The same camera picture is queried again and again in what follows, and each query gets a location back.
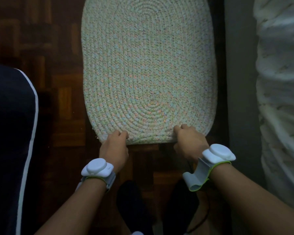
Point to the person's dark right leg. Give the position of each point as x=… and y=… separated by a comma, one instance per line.
x=180, y=210

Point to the oval braided pastel rug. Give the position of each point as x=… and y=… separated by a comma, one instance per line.
x=148, y=68

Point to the person's right hand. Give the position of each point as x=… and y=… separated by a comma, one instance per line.
x=191, y=145

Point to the person's left forearm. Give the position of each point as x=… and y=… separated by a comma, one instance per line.
x=72, y=210

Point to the dark navy white-piped cushion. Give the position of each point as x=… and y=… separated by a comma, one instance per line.
x=11, y=149

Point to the white left wrist tracker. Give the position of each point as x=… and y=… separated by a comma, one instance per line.
x=98, y=170

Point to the white wrist tracker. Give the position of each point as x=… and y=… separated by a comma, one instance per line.
x=98, y=170
x=210, y=161

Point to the person's dark leg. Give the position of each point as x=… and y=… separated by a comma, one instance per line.
x=180, y=210
x=133, y=210

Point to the person's left fingers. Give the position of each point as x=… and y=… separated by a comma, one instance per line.
x=120, y=134

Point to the person's dark left leg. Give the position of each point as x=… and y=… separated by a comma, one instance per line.
x=133, y=210

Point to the grey bed frame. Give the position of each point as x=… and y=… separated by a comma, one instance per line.
x=242, y=90

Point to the person's right fingers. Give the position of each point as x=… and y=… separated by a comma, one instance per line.
x=183, y=129

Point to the person's right forearm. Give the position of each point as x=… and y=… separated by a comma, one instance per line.
x=254, y=200

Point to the white patterned bed sheet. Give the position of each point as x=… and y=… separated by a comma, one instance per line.
x=281, y=95

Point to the white right wrist tracker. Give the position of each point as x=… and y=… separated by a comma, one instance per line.
x=210, y=161

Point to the person's left hand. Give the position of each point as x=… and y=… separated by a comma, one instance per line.
x=114, y=151

